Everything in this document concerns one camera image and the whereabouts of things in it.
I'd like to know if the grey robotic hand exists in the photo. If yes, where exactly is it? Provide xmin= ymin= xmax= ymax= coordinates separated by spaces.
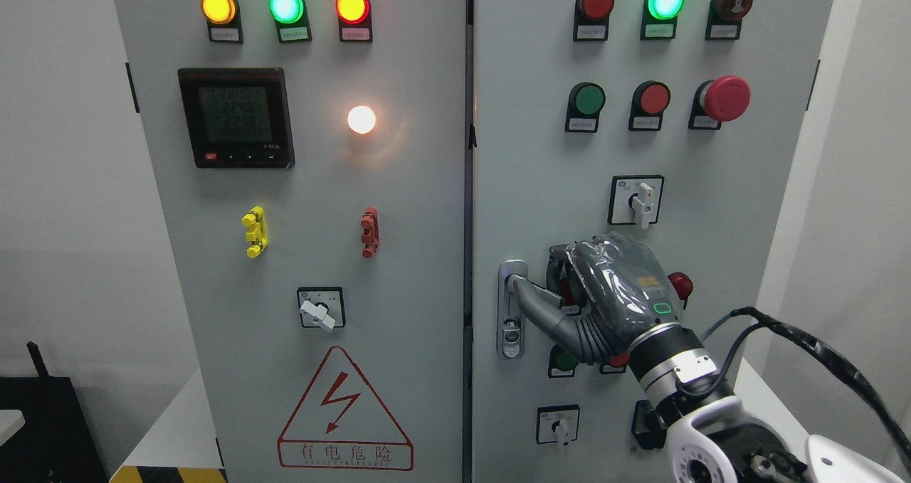
xmin=508 ymin=231 xmax=700 ymax=376

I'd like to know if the silver door handle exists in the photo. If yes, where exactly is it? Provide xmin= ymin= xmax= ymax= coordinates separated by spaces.
xmin=497 ymin=259 xmax=528 ymax=359

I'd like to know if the grey cabinet door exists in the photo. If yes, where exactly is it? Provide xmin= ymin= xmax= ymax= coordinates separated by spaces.
xmin=471 ymin=0 xmax=833 ymax=482
xmin=115 ymin=0 xmax=465 ymax=482

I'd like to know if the green indicator light left door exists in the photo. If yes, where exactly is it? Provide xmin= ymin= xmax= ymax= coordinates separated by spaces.
xmin=269 ymin=0 xmax=312 ymax=43

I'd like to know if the red indicator light middle left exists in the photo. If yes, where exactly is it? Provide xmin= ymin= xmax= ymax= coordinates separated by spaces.
xmin=560 ymin=277 xmax=581 ymax=317

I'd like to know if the red indicator light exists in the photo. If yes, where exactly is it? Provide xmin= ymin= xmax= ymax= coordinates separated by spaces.
xmin=573 ymin=0 xmax=615 ymax=42
xmin=560 ymin=277 xmax=581 ymax=317
xmin=668 ymin=272 xmax=695 ymax=310

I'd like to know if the red push button lower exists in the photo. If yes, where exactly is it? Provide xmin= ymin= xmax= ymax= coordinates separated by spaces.
xmin=599 ymin=353 xmax=629 ymax=375

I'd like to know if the red push button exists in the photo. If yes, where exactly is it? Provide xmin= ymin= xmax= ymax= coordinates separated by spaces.
xmin=628 ymin=80 xmax=670 ymax=131
xmin=599 ymin=353 xmax=629 ymax=375

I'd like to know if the red indicator light middle right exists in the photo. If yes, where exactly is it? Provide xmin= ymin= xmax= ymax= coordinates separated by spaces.
xmin=668 ymin=272 xmax=695 ymax=310

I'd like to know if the green push button lower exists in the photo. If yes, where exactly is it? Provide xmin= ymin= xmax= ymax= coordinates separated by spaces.
xmin=547 ymin=346 xmax=579 ymax=378

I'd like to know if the green push button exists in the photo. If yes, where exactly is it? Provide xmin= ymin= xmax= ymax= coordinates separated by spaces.
xmin=565 ymin=82 xmax=606 ymax=133
xmin=547 ymin=346 xmax=579 ymax=378

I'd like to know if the green push button upper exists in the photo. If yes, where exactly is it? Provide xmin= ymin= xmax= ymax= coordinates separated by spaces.
xmin=565 ymin=82 xmax=606 ymax=133

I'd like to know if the red push button upper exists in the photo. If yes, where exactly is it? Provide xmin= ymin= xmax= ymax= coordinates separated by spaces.
xmin=628 ymin=80 xmax=670 ymax=131

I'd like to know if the red emergency stop button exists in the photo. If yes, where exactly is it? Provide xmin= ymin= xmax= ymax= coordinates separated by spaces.
xmin=688 ymin=75 xmax=751 ymax=131

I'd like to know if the red plastic clip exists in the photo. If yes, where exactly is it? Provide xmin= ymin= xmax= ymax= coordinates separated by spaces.
xmin=360 ymin=207 xmax=380 ymax=259

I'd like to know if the red indicator light top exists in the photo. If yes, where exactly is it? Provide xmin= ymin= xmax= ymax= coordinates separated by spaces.
xmin=573 ymin=0 xmax=615 ymax=42

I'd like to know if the red electric hazard sign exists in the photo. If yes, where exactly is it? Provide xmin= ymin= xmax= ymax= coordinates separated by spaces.
xmin=277 ymin=346 xmax=414 ymax=471

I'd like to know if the green indicator light top right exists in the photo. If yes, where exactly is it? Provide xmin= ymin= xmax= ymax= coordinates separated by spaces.
xmin=640 ymin=0 xmax=685 ymax=40

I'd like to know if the white glowing lamp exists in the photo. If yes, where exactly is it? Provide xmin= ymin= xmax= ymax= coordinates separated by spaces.
xmin=346 ymin=105 xmax=377 ymax=135

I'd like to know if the dark red buzzer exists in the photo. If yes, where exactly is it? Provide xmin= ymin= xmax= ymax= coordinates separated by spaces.
xmin=704 ymin=0 xmax=754 ymax=40

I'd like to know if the yellow plastic clip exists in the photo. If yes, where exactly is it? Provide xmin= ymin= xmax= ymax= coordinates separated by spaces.
xmin=241 ymin=206 xmax=269 ymax=258

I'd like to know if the red-orange indicator light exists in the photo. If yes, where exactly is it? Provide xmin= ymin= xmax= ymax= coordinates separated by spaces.
xmin=335 ymin=0 xmax=373 ymax=43

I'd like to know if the black digital power meter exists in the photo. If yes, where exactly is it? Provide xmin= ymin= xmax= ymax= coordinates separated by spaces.
xmin=178 ymin=67 xmax=295 ymax=169

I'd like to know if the yellow indicator light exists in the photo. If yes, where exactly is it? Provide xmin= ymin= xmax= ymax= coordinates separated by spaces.
xmin=201 ymin=0 xmax=243 ymax=43

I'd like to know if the black box with antenna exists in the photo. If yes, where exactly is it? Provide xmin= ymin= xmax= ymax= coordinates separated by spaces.
xmin=1 ymin=341 xmax=110 ymax=482

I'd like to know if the white rotary switch upper right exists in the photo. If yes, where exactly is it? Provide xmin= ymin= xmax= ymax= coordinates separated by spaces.
xmin=608 ymin=174 xmax=665 ymax=230

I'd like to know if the white rotary switch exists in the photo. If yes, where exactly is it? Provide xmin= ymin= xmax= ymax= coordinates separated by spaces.
xmin=608 ymin=174 xmax=665 ymax=230
xmin=535 ymin=404 xmax=581 ymax=448

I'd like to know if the white rotary switch lower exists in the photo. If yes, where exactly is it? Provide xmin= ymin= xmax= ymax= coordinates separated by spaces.
xmin=535 ymin=404 xmax=581 ymax=448

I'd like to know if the black selector knob switch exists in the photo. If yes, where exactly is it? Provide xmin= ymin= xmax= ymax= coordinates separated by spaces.
xmin=631 ymin=400 xmax=667 ymax=450

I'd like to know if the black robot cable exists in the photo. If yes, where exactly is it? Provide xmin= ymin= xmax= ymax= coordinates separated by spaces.
xmin=701 ymin=307 xmax=911 ymax=469

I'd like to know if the white rotary switch left door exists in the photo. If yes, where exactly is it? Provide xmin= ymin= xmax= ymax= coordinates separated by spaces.
xmin=296 ymin=287 xmax=346 ymax=331

